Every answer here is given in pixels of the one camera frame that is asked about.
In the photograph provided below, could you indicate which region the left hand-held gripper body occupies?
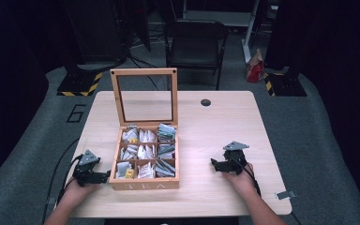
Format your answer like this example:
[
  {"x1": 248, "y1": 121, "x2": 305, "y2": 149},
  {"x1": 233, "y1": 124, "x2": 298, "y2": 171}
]
[{"x1": 72, "y1": 149, "x2": 101, "y2": 188}]

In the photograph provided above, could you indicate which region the black floor cable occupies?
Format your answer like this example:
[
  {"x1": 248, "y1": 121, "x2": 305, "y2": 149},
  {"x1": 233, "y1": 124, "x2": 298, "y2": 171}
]
[{"x1": 126, "y1": 29, "x2": 170, "y2": 92}]

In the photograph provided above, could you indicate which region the black cabinet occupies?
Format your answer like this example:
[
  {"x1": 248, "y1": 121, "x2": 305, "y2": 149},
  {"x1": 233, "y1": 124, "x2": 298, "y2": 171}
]
[{"x1": 63, "y1": 0, "x2": 129, "y2": 65}]

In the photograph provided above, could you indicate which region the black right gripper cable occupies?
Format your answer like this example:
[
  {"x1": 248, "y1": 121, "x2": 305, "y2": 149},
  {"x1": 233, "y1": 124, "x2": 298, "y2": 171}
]
[{"x1": 229, "y1": 155, "x2": 303, "y2": 225}]

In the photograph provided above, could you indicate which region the white table leg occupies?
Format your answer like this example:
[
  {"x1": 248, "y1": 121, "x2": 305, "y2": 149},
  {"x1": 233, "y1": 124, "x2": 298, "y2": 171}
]
[{"x1": 241, "y1": 0, "x2": 262, "y2": 65}]

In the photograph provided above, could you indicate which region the grey metal clip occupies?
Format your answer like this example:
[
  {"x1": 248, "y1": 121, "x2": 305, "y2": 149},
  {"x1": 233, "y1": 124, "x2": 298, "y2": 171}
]
[{"x1": 275, "y1": 189, "x2": 297, "y2": 201}]

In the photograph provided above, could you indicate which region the black folding chair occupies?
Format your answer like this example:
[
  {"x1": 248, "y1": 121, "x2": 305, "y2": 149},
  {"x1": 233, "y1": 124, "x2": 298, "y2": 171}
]
[{"x1": 163, "y1": 19, "x2": 230, "y2": 92}]

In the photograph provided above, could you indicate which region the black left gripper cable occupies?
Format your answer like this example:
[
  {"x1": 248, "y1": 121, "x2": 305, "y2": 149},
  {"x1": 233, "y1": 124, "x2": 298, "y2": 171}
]
[{"x1": 41, "y1": 137, "x2": 85, "y2": 225}]

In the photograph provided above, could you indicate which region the person's left hand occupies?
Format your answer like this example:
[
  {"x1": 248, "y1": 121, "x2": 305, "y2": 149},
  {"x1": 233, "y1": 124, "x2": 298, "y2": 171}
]
[{"x1": 59, "y1": 178, "x2": 101, "y2": 208}]

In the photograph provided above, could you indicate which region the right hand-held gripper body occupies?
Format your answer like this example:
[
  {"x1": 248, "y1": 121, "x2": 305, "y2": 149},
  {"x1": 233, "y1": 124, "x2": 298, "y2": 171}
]
[{"x1": 222, "y1": 141, "x2": 250, "y2": 176}]

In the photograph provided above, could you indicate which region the red paper bag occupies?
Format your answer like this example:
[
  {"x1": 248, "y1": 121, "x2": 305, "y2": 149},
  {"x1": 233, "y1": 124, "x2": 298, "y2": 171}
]
[{"x1": 246, "y1": 48, "x2": 265, "y2": 83}]

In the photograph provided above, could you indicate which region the striped-edge black stand base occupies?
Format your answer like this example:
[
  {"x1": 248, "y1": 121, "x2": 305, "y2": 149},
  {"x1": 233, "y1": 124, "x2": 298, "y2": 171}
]
[
  {"x1": 262, "y1": 70, "x2": 308, "y2": 98},
  {"x1": 56, "y1": 63, "x2": 104, "y2": 98}
]

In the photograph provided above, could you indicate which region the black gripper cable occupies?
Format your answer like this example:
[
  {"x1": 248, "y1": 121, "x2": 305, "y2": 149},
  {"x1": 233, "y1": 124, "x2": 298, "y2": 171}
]
[
  {"x1": 229, "y1": 155, "x2": 303, "y2": 225},
  {"x1": 41, "y1": 137, "x2": 85, "y2": 225}
]

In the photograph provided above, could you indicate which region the person's right hand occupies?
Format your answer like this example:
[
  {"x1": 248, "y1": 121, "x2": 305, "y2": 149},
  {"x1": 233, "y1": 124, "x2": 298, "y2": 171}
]
[{"x1": 220, "y1": 162, "x2": 259, "y2": 199}]

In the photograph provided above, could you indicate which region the assortment of tea bags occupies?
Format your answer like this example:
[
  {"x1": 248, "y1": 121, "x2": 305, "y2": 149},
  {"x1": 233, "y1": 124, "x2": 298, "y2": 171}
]
[{"x1": 115, "y1": 123, "x2": 177, "y2": 180}]

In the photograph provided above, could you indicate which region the wooden tea box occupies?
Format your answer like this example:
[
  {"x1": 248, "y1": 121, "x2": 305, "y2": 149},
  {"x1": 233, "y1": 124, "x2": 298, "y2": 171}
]
[{"x1": 108, "y1": 67, "x2": 181, "y2": 191}]

